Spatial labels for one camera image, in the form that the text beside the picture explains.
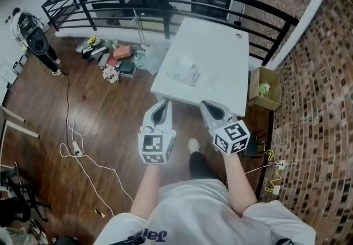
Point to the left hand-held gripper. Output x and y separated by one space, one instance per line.
154 144

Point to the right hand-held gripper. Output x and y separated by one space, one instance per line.
231 135

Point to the translucent wet wipe pack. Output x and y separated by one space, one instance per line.
184 74

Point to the person's left forearm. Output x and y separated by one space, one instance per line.
146 191

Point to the person's right forearm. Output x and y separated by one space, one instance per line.
238 186

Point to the person's white shoe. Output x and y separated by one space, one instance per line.
193 145

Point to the black stool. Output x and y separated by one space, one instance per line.
253 144

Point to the person's black trouser leg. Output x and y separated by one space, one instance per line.
200 165

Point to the green plush toy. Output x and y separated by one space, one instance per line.
264 89

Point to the brown cardboard box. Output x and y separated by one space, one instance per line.
268 100

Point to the dark green box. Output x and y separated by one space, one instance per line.
127 68

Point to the clear plastic bag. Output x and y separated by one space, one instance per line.
153 57

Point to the white flower bouquet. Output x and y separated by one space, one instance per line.
111 74

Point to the orange box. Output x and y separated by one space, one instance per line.
122 52

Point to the white power strip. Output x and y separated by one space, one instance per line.
76 148

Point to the white power adapter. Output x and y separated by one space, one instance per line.
276 189

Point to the person's white shirt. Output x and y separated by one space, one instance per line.
204 216

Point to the black tripod stand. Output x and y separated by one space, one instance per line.
19 197

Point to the white wall socket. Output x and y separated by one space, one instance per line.
282 164

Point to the pale wooden frame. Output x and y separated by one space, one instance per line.
16 125

